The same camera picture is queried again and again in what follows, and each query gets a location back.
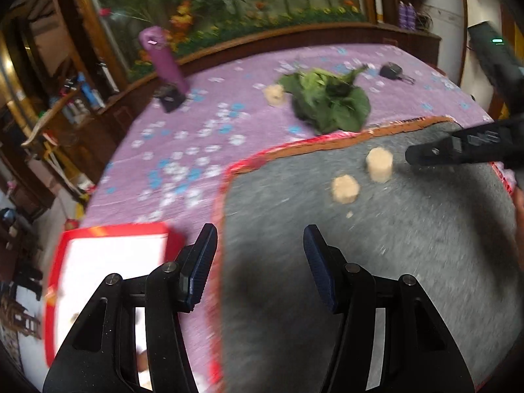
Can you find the small black box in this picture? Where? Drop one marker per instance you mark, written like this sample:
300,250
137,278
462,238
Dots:
172,97

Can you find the red and white box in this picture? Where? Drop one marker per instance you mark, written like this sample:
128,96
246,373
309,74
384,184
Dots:
110,270

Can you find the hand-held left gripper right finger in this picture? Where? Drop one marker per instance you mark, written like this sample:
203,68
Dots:
319,266

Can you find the beige round cake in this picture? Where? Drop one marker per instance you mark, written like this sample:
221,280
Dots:
274,94
345,189
379,164

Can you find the leafy green vegetable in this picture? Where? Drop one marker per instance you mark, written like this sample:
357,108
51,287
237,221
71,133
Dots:
331,100

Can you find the small purple bottle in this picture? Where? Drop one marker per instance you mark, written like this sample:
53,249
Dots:
403,14
411,15

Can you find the wooden cabinet with shelves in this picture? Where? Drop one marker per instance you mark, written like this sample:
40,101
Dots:
61,102

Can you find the black car key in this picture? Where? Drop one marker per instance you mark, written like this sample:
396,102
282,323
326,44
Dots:
392,70

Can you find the grey mat with red border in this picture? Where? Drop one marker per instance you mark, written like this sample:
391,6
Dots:
368,274

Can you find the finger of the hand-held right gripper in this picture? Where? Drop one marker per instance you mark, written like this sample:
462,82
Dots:
442,149

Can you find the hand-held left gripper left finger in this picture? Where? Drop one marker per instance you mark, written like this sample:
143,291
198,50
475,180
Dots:
200,266

